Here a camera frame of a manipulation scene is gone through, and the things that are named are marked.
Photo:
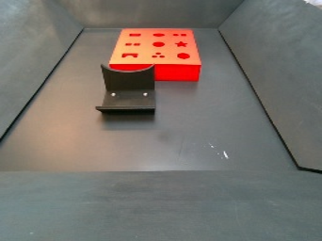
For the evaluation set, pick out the black curved peg holder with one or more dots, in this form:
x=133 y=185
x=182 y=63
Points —
x=130 y=90

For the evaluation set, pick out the red shape-sorting block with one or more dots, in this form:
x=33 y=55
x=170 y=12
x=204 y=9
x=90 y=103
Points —
x=168 y=48

